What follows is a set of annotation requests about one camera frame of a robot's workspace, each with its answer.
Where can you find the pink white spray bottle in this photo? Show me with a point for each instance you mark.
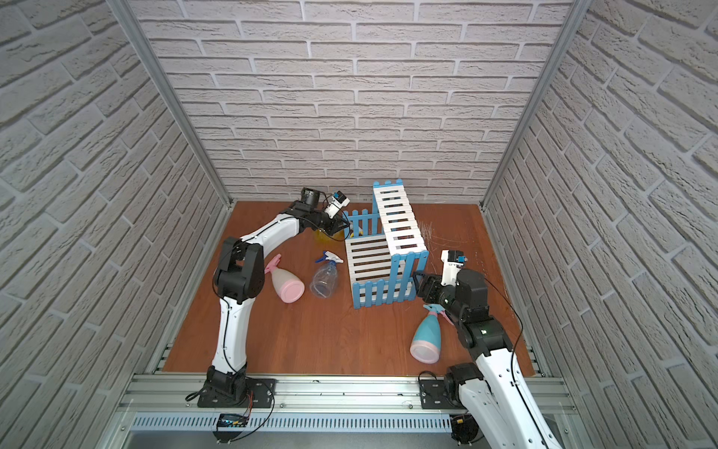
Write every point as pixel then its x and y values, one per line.
pixel 288 287

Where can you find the aluminium corner post right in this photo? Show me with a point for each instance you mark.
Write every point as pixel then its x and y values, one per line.
pixel 568 31

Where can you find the clear blue spray bottle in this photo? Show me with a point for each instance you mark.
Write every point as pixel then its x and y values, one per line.
pixel 325 280

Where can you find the aluminium corner post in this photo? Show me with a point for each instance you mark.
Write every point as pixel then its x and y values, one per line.
pixel 127 19
pixel 568 31

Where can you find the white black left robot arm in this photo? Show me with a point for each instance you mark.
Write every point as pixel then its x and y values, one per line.
pixel 240 274

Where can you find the small green circuit board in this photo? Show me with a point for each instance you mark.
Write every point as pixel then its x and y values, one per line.
pixel 232 420

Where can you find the aluminium front rail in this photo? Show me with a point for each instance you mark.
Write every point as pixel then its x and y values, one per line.
pixel 312 403

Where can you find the yellow spray bottle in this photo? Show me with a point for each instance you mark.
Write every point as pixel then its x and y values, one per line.
pixel 322 238

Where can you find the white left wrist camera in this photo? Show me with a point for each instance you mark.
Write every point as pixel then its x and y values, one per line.
pixel 335 203

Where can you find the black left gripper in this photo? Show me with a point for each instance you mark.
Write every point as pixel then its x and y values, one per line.
pixel 335 223

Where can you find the blue white slatted shelf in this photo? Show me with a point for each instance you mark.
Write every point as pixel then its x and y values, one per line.
pixel 384 247

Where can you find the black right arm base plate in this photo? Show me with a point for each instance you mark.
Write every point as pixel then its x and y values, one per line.
pixel 439 393

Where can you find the aluminium corner post left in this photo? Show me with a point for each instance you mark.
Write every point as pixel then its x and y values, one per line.
pixel 127 19

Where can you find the teal pink spray bottle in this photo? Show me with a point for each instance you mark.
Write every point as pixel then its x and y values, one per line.
pixel 426 343

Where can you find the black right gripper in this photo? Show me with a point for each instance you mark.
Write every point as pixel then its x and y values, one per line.
pixel 429 287

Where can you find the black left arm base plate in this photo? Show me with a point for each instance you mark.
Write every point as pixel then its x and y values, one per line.
pixel 235 390

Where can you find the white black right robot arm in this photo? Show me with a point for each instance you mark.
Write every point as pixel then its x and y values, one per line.
pixel 492 387

